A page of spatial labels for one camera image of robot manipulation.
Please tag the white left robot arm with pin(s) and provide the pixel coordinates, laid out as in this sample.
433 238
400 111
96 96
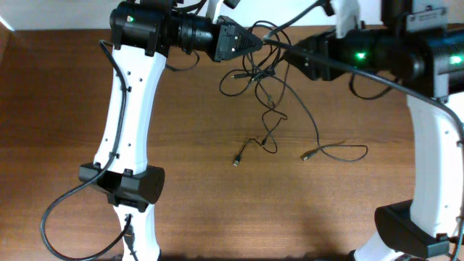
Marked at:
142 34

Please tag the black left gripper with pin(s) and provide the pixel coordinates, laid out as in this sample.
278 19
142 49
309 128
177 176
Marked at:
225 40

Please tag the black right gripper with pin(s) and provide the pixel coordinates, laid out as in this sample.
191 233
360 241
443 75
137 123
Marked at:
325 43

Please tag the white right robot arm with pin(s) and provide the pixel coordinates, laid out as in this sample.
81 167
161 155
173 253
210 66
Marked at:
418 53

